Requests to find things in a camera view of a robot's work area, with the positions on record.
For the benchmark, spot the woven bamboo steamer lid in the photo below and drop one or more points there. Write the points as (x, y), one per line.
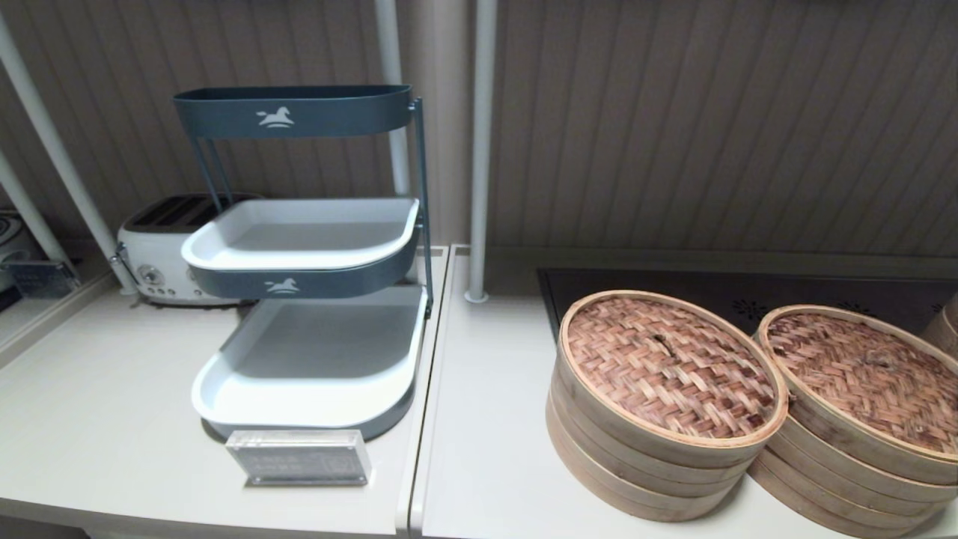
(666, 367)

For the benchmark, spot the black induction cooktop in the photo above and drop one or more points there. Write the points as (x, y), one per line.
(673, 284)

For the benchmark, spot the bamboo steamer basket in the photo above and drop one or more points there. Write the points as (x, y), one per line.
(947, 329)
(823, 494)
(636, 486)

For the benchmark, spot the small dark acrylic sign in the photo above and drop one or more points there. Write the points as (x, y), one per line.
(41, 278)

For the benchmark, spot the right bamboo steamer stack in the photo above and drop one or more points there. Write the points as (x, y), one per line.
(868, 374)

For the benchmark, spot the clear acrylic sign block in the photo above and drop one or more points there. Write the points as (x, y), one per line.
(299, 457)

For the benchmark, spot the white round kitchen appliance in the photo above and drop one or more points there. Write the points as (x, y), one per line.
(11, 247)

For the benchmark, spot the white retro toaster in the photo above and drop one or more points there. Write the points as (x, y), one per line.
(157, 247)

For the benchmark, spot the white metal shelf pole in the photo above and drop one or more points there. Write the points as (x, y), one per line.
(45, 135)
(22, 202)
(483, 150)
(389, 45)

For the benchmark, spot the three-tier teal tray rack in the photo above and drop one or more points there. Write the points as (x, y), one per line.
(299, 112)

